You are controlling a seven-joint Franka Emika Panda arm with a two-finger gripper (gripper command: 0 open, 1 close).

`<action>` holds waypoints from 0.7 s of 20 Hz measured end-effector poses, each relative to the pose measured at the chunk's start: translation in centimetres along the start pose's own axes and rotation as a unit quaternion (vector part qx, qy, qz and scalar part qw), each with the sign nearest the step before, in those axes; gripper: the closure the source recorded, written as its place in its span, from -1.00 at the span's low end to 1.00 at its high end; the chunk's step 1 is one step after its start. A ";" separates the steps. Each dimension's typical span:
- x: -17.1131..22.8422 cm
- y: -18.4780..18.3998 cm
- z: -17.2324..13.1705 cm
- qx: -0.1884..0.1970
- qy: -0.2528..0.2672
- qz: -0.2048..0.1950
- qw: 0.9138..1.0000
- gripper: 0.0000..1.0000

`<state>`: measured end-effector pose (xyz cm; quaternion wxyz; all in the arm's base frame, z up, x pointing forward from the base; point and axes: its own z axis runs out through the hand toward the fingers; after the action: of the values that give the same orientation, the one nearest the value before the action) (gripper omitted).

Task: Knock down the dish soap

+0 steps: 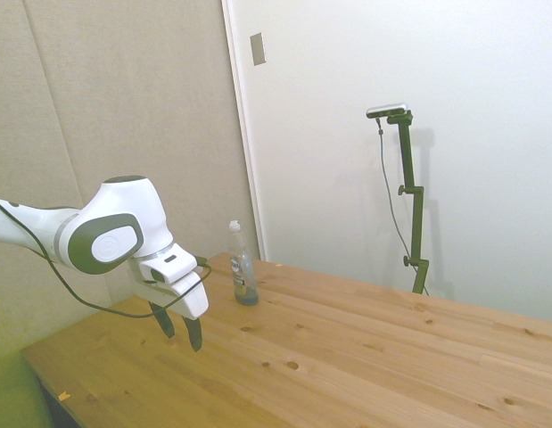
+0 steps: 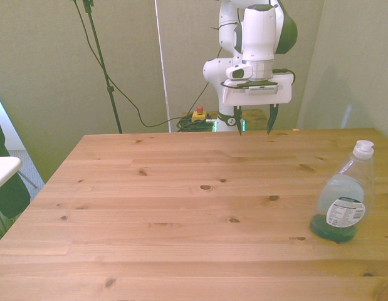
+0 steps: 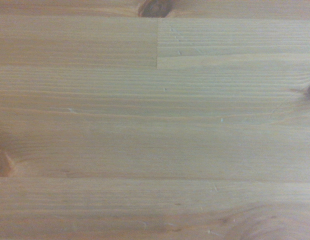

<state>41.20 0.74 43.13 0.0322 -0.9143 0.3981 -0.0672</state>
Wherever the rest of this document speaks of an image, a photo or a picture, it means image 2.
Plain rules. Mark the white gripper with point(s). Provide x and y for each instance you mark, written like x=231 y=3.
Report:
x=256 y=98

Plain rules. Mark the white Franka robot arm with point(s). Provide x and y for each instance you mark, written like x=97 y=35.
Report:
x=258 y=31

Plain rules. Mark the clear dish soap bottle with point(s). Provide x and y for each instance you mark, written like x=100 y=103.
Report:
x=344 y=200

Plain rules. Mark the yellow emergency stop button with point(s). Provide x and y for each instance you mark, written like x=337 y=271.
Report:
x=199 y=114

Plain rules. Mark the black tripod stand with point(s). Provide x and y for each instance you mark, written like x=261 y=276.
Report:
x=101 y=62

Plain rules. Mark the white side table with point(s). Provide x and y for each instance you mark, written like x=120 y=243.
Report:
x=4 y=169

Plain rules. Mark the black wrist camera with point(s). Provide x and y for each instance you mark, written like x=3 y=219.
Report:
x=259 y=88

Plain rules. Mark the white vertical wall strip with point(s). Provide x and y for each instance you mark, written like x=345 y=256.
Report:
x=163 y=69

